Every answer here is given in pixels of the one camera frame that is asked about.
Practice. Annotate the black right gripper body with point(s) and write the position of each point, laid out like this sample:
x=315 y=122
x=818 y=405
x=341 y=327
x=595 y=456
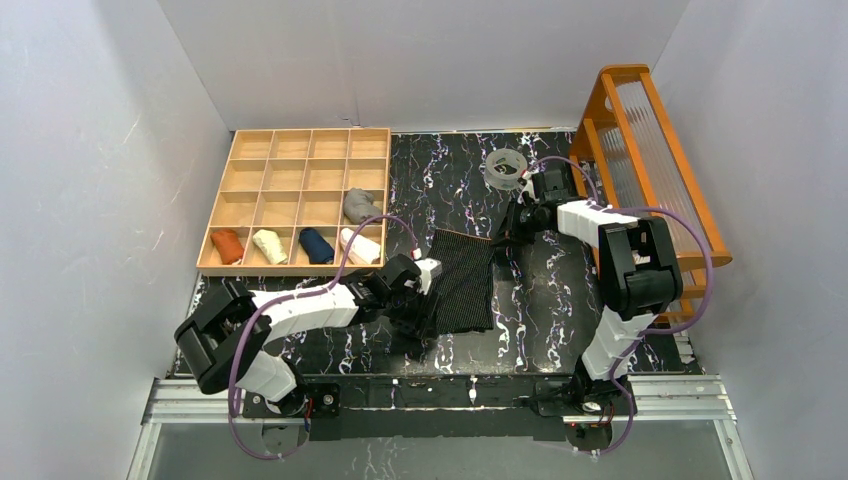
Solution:
x=515 y=221

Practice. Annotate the clear tape roll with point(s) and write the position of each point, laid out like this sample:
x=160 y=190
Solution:
x=503 y=169

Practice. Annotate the rolled cream underwear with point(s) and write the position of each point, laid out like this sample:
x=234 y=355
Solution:
x=271 y=246

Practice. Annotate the grey beige underwear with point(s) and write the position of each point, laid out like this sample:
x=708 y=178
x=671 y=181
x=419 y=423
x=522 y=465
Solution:
x=359 y=205

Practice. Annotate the black striped underwear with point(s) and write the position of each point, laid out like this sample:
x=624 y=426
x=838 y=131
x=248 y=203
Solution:
x=465 y=285

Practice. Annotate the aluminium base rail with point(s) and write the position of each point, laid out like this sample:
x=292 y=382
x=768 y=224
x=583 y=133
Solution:
x=451 y=427

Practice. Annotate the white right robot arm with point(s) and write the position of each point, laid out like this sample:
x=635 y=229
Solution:
x=639 y=276

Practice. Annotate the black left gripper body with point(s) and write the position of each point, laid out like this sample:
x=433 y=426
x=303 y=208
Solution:
x=418 y=312

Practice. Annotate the orange wooden rack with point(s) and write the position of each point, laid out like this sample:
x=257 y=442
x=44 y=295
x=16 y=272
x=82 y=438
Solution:
x=634 y=157

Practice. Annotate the rolled white underwear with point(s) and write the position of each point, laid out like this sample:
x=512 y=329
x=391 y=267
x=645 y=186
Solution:
x=364 y=251

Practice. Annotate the rolled blue underwear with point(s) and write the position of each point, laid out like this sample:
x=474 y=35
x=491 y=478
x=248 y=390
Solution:
x=318 y=250

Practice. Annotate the wooden compartment tray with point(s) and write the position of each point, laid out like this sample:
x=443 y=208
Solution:
x=286 y=180

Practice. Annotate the rolled orange underwear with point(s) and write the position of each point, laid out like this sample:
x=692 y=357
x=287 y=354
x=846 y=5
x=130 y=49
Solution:
x=227 y=244

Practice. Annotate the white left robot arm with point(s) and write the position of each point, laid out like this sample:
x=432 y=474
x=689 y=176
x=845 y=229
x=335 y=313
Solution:
x=223 y=342

